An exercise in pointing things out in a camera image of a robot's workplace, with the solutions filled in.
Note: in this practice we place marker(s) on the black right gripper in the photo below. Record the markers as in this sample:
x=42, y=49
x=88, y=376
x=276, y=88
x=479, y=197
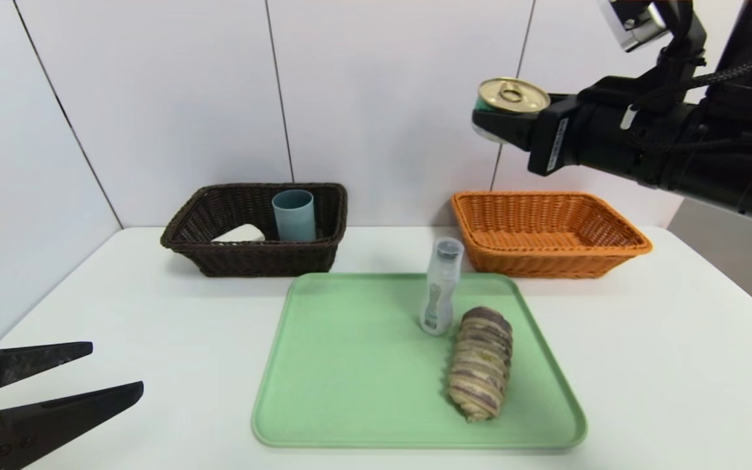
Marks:
x=553, y=138

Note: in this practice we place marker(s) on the tin can with gold lid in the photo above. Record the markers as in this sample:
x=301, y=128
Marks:
x=513, y=93

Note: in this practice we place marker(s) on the blue-grey plastic cup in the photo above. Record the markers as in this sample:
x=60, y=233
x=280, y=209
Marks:
x=294, y=219

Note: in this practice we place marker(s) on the white soap bar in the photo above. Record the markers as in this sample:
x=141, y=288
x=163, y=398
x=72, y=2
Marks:
x=242, y=234

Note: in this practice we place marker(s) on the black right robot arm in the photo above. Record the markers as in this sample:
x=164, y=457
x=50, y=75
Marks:
x=741, y=163

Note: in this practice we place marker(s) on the orange wicker basket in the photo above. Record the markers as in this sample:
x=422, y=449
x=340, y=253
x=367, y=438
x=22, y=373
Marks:
x=546, y=222

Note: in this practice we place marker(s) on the dark brown wicker basket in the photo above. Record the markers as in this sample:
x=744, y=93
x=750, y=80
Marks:
x=252, y=258

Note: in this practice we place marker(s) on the white bottle with clear cap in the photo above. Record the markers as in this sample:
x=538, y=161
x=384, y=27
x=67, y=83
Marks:
x=438, y=300

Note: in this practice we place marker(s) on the striped purple bread roll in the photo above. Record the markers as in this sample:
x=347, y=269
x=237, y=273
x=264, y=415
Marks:
x=480, y=365

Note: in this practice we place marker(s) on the light green plastic tray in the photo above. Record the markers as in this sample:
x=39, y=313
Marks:
x=363, y=365

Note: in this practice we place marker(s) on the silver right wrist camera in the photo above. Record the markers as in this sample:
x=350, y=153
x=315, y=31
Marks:
x=634, y=26

